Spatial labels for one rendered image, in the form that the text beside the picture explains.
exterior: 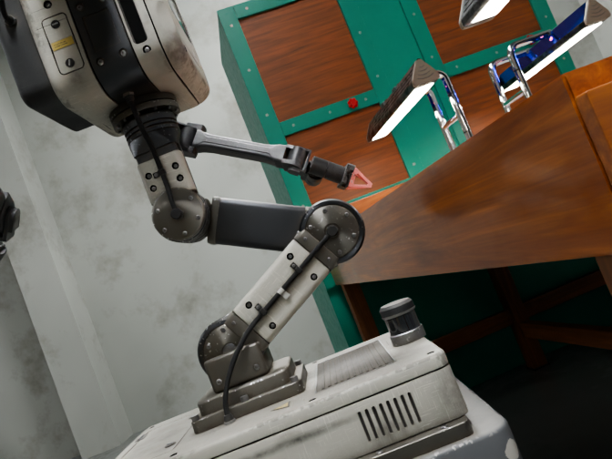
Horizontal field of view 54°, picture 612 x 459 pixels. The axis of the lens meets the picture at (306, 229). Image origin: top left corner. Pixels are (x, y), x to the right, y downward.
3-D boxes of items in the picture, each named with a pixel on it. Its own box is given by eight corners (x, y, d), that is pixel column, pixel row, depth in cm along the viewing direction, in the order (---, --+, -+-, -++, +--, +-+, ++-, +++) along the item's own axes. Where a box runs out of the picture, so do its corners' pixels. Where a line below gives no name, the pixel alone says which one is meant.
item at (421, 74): (414, 86, 165) (404, 62, 165) (367, 143, 226) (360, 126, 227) (441, 76, 166) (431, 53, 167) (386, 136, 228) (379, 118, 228)
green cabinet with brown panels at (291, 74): (302, 228, 236) (216, 10, 242) (290, 240, 291) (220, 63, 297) (596, 114, 255) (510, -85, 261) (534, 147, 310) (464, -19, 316)
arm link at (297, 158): (172, 147, 194) (184, 119, 197) (178, 156, 199) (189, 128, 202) (299, 171, 183) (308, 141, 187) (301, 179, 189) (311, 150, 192)
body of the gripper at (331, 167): (348, 170, 195) (326, 163, 195) (353, 164, 185) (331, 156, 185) (341, 189, 194) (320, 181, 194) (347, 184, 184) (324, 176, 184)
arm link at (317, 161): (307, 168, 185) (312, 151, 187) (303, 176, 192) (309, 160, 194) (328, 175, 186) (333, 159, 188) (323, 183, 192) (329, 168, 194)
